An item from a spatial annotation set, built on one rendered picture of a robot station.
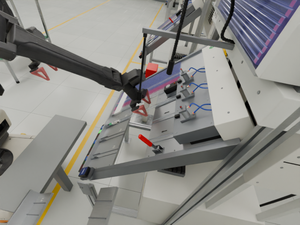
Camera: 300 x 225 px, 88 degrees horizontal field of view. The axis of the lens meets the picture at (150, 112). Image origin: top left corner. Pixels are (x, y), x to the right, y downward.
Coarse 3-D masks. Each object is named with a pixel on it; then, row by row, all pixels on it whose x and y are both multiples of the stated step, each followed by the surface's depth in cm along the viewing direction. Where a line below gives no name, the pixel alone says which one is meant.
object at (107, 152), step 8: (128, 112) 94; (112, 120) 100; (128, 120) 87; (112, 128) 92; (120, 128) 86; (104, 136) 91; (112, 136) 85; (120, 136) 80; (104, 144) 84; (112, 144) 79; (120, 144) 76; (96, 152) 84; (104, 152) 78; (112, 152) 74; (96, 160) 78; (104, 160) 74; (112, 160) 70
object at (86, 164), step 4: (120, 96) 118; (116, 104) 111; (112, 108) 108; (112, 112) 106; (108, 116) 103; (112, 116) 104; (108, 120) 100; (104, 124) 97; (104, 128) 95; (100, 132) 93; (104, 132) 94; (100, 136) 91; (96, 140) 89; (100, 140) 90; (96, 144) 87; (92, 148) 85; (96, 148) 86; (92, 152) 83; (88, 156) 81; (92, 156) 83; (88, 160) 80; (84, 164) 78; (88, 164) 79
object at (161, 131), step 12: (192, 60) 90; (156, 108) 77; (168, 108) 71; (156, 120) 71; (168, 120) 65; (156, 132) 65; (168, 132) 60; (156, 144) 60; (168, 144) 56; (192, 144) 50; (204, 144) 47
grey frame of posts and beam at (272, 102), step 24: (216, 24) 72; (240, 72) 40; (264, 96) 29; (288, 96) 24; (264, 120) 28; (288, 120) 27; (240, 144) 38; (264, 144) 32; (216, 168) 48; (240, 168) 40; (96, 192) 90; (192, 192) 65; (216, 192) 53
